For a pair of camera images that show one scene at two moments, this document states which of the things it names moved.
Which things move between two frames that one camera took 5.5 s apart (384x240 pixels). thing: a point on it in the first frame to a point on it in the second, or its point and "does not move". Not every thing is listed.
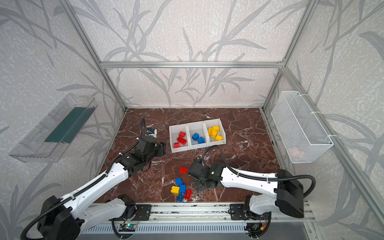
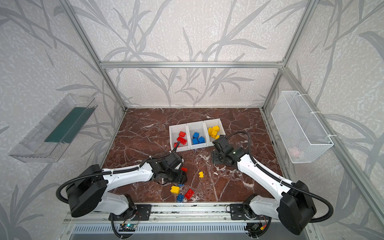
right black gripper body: x=198 y=182 to x=221 y=159
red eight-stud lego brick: x=181 y=140 does not move
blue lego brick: x=201 y=140 does not move
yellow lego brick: x=175 y=190 does not move
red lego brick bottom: x=187 y=195 does not move
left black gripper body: x=160 y=148 to x=169 y=177
